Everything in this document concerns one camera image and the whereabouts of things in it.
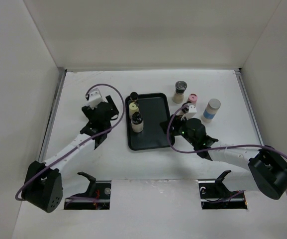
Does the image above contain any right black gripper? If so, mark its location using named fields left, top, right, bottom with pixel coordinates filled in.
left=160, top=114, right=197, bottom=146

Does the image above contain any blue label silver cap jar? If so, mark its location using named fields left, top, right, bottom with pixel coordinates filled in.
left=201, top=99, right=221, bottom=122

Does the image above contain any small brown spice bottle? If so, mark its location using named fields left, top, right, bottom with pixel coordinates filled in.
left=130, top=92, right=139, bottom=103

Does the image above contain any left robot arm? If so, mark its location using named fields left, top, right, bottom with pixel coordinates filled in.
left=21, top=93, right=119, bottom=213

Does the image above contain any black cap pepper grinder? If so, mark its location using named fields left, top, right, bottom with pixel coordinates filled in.
left=172, top=81, right=187, bottom=104

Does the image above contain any black rectangular tray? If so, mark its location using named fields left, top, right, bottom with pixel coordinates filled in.
left=125, top=93, right=171, bottom=151

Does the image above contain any yellow cap seasoning shaker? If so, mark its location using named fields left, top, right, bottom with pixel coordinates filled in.
left=129, top=102, right=139, bottom=117

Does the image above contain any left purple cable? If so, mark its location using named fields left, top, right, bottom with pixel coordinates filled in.
left=14, top=83, right=125, bottom=210

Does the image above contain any purple cable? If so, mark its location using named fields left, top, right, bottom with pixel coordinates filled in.
left=166, top=109, right=287, bottom=203
left=14, top=83, right=125, bottom=210

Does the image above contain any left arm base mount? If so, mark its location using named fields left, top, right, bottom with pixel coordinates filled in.
left=64, top=172, right=112, bottom=211

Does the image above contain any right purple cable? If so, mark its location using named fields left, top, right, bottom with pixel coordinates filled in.
left=166, top=109, right=287, bottom=203

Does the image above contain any black top grinder bottle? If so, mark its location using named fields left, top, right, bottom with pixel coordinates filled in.
left=131, top=112, right=144, bottom=133

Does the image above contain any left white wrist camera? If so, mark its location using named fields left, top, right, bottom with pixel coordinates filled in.
left=86, top=88, right=104, bottom=110

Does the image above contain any pink cap seasoning shaker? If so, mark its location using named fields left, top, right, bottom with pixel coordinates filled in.
left=187, top=93, right=197, bottom=106

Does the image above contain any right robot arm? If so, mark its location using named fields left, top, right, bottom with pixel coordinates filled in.
left=160, top=115, right=287, bottom=200

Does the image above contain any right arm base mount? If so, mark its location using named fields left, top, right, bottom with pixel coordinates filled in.
left=198, top=170, right=247, bottom=210

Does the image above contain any small dark cap bottle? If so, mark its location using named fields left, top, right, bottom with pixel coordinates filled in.
left=181, top=102, right=190, bottom=114

